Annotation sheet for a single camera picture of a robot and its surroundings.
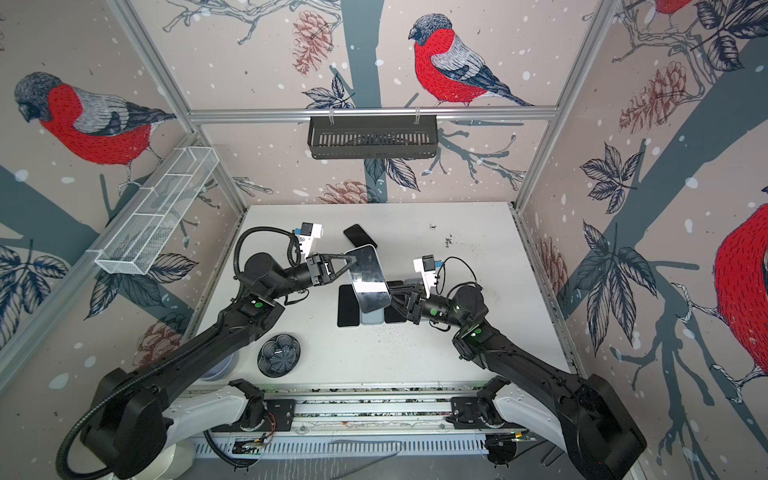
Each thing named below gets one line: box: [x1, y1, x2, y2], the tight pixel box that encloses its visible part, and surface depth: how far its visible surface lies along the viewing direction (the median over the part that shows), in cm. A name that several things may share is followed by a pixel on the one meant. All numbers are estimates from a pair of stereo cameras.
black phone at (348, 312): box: [337, 284, 360, 327], surface depth 92 cm
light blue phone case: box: [359, 304, 385, 325], surface depth 92 cm
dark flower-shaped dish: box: [257, 334, 301, 378], surface depth 83 cm
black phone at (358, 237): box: [343, 224, 377, 249], surface depth 113 cm
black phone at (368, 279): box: [344, 244, 391, 313], surface depth 67 cm
